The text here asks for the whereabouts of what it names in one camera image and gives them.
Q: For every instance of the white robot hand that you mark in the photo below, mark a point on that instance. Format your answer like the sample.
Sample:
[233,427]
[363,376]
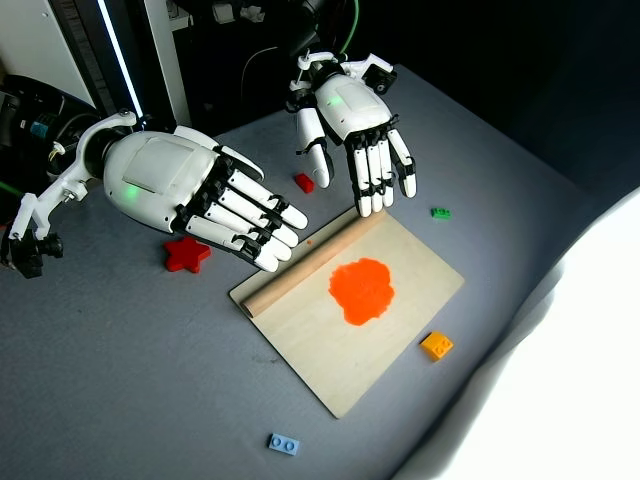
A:
[352,107]
[150,175]

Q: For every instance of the wooden rolling pin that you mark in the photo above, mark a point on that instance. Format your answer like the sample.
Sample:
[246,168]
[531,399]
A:
[310,262]

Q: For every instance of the red star block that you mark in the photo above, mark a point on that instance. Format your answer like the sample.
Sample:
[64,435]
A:
[185,255]

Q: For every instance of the small red brick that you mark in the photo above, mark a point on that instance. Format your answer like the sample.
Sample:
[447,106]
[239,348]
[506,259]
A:
[304,183]

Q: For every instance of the green toy brick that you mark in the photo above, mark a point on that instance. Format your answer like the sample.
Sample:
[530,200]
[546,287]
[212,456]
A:
[441,213]

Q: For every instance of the crumpled white paper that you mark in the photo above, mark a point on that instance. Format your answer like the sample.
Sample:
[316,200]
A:
[252,12]

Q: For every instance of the white column with light strip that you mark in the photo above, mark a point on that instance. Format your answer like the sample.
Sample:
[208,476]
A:
[30,40]

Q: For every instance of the orange play dough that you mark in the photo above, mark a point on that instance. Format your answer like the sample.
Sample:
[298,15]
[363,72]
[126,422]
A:
[362,292]

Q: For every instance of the grey table cloth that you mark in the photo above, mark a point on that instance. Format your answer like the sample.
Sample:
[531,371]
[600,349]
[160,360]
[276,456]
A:
[125,375]

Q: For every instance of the light wooden board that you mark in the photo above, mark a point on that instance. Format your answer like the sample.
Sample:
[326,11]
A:
[350,360]

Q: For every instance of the yellow toy brick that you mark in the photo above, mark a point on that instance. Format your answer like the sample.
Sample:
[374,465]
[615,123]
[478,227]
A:
[436,346]

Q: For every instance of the blue toy brick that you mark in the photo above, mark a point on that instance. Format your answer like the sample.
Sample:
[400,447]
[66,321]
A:
[283,444]

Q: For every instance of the white backdrop cloth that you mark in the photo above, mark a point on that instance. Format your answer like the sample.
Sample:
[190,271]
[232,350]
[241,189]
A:
[575,375]

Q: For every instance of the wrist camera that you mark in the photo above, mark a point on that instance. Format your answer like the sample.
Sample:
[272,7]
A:
[32,255]
[380,77]

